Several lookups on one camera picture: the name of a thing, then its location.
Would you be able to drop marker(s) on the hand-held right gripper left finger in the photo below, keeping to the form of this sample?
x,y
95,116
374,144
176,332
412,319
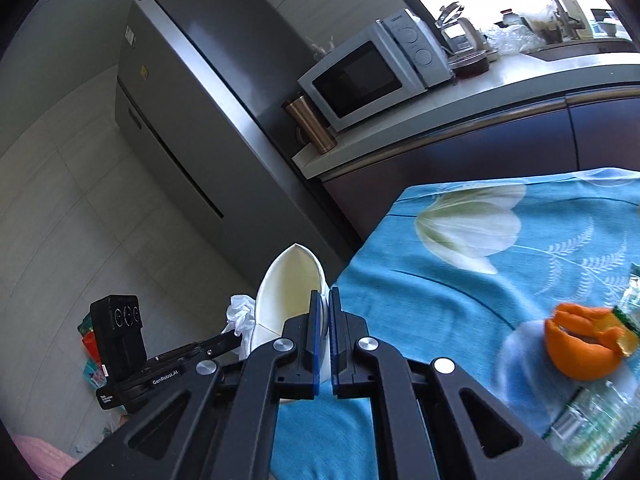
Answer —
x,y
314,340

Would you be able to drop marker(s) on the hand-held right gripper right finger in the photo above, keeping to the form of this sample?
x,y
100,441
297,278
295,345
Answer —
x,y
336,350

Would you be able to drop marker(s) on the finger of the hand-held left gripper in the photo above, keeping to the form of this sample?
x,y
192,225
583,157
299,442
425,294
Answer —
x,y
220,345

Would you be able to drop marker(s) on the white tissue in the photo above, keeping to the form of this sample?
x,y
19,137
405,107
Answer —
x,y
240,312

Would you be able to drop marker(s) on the white paper cup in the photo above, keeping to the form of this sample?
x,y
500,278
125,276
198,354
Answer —
x,y
285,290

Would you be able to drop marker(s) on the clear green-printed plastic wrapper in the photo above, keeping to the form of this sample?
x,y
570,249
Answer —
x,y
595,415
631,305

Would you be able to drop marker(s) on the colourful packaging pile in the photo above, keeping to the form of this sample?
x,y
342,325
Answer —
x,y
90,345

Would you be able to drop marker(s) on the blue floral tablecloth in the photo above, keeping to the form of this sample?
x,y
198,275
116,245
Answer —
x,y
425,300

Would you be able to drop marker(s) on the pink clothing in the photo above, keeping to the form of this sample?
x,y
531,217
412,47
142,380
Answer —
x,y
40,457

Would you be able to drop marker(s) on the copper travel tumbler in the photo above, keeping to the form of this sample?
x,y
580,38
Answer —
x,y
310,125

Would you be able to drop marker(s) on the brown steel base cabinet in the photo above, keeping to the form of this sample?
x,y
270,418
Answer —
x,y
450,160

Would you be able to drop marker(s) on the white kitchen countertop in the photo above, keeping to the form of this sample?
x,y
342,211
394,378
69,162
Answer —
x,y
400,125

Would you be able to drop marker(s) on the orange peel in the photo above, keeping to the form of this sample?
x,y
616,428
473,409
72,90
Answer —
x,y
570,355

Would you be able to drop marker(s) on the grey refrigerator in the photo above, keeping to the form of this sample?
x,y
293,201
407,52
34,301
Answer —
x,y
200,110

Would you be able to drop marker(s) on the yellow refrigerator sticker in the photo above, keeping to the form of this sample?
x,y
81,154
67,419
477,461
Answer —
x,y
144,71

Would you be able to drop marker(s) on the white microwave oven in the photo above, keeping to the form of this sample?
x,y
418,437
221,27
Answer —
x,y
370,75

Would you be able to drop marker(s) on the small white holder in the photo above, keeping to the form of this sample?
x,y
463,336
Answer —
x,y
320,50

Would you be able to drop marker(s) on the dark lidded bowl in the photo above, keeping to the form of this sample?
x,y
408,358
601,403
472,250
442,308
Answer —
x,y
470,65

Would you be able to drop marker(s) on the white electric kettle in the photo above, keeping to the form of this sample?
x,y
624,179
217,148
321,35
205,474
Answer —
x,y
462,35

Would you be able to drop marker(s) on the clear plastic bag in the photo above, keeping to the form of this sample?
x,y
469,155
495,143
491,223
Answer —
x,y
510,35

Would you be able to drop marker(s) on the steel kitchen sink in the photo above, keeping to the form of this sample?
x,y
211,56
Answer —
x,y
575,50

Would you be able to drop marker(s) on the white soap bottle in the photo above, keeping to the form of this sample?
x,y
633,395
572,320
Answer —
x,y
572,15

